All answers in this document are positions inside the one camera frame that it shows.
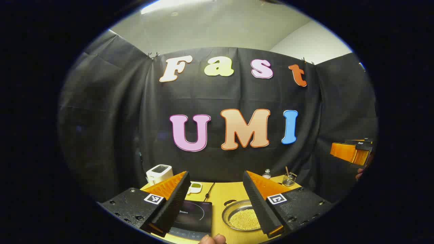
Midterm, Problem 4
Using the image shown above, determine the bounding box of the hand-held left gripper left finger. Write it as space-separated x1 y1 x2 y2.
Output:
98 171 191 238

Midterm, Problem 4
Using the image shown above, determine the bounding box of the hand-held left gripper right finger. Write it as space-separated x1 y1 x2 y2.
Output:
242 170 334 239

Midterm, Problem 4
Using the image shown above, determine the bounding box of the black induction cooktop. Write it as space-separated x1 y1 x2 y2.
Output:
169 200 213 241

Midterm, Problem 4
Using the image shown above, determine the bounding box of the steel pot with black handle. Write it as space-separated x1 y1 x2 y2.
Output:
222 199 263 232

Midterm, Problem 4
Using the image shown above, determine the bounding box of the pile of yellow soybeans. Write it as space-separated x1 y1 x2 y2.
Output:
229 208 261 231

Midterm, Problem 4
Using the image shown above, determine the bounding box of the white toaster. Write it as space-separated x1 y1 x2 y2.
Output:
146 164 173 186

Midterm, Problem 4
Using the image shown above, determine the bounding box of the glass cup with stick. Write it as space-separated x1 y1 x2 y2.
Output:
282 166 298 187

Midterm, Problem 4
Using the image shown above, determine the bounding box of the black backdrop cloth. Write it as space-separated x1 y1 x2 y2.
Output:
58 30 378 204

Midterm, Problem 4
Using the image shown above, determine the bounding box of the ceiling light panel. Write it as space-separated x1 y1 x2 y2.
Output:
141 0 217 15

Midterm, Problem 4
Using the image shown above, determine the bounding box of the black power cable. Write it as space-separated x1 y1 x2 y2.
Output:
204 183 216 201

